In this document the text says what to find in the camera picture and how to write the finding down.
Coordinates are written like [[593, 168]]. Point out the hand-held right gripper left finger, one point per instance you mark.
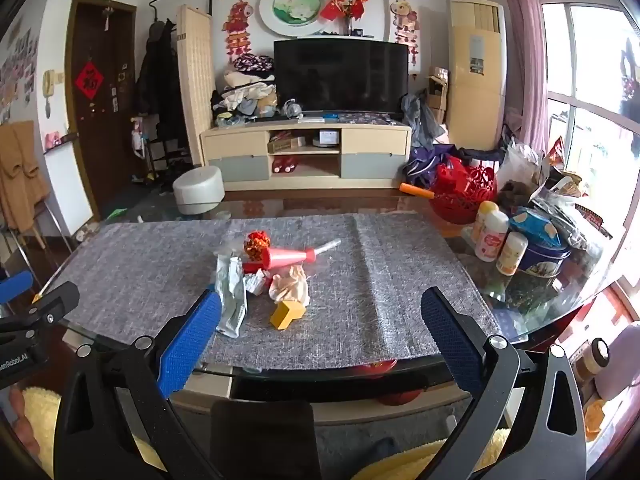
[[192, 340]]

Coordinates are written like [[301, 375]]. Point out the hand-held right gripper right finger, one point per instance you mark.
[[450, 335]]

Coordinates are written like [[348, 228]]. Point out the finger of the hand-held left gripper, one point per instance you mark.
[[55, 305], [15, 287]]

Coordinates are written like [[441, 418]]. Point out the red ribbed cone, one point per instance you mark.
[[285, 256]]

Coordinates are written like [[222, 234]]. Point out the person's left hand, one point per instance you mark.
[[17, 410]]

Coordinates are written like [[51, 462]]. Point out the blue white crumpled wrapper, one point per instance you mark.
[[232, 295]]

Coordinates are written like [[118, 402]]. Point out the small silver candy wrapper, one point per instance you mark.
[[256, 284]]

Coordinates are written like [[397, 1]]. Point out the grey woven table mat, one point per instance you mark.
[[375, 285]]

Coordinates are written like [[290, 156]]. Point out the yellow plastic block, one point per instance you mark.
[[286, 314]]

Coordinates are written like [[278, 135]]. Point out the small white bottle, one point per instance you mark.
[[511, 255]]

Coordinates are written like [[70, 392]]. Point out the crumpled pale pink paper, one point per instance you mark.
[[290, 285]]

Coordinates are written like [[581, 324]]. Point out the green paper sheet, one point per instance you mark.
[[119, 212]]

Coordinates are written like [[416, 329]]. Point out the red gold crumpled bag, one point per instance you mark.
[[256, 245]]

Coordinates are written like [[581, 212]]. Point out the whiteboard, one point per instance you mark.
[[67, 185]]

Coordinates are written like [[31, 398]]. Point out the blue round tin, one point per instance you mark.
[[545, 262]]

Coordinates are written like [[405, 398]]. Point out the black chair backrest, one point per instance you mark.
[[265, 440]]

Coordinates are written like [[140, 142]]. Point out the white bottle yellow cap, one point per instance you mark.
[[485, 210]]

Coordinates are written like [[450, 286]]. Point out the blue tissue pack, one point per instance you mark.
[[535, 225]]

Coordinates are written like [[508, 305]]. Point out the red openwork basket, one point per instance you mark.
[[460, 195]]

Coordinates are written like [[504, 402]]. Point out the white round stool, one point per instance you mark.
[[199, 190]]

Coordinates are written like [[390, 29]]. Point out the small white tube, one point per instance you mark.
[[327, 247]]

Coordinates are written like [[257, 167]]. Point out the dark brown door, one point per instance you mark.
[[100, 150]]

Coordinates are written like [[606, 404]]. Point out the purple bag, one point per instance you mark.
[[422, 165]]

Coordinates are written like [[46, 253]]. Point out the lilac round seat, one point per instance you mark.
[[622, 360]]

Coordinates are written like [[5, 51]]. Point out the pile of plastic bags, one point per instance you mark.
[[555, 185]]

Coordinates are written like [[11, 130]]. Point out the beige grey TV cabinet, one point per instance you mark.
[[235, 142]]

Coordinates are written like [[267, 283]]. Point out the flat box in cabinet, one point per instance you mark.
[[285, 144]]

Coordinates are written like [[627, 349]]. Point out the grey garment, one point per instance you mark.
[[420, 120]]

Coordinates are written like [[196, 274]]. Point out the red diamond door sign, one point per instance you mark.
[[89, 81]]

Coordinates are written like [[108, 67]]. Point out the brown cardboard box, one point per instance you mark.
[[437, 92]]

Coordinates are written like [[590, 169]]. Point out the dark coats on rack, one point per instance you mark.
[[160, 80]]

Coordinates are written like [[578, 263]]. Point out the grey crumpled bundle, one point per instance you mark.
[[292, 108]]

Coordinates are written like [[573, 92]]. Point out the beige woven folding screen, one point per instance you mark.
[[197, 85]]

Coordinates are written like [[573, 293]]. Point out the pile of clothes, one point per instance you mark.
[[247, 90]]

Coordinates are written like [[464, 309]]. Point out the black television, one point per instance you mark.
[[340, 75]]

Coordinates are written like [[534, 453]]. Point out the pink curtain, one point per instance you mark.
[[525, 60]]

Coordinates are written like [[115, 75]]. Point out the window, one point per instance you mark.
[[590, 60]]

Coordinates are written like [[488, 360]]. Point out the red flags and flowers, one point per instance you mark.
[[345, 7]]

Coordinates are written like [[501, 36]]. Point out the wall intercom handset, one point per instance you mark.
[[49, 84]]

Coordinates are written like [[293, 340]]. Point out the wall photo collage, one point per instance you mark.
[[17, 70]]

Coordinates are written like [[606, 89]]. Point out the red hanging wall ornament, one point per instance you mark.
[[238, 27]]

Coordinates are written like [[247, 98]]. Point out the pink hanging wall ornament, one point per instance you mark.
[[404, 20]]

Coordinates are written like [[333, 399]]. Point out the round framed wall painting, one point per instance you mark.
[[291, 7]]

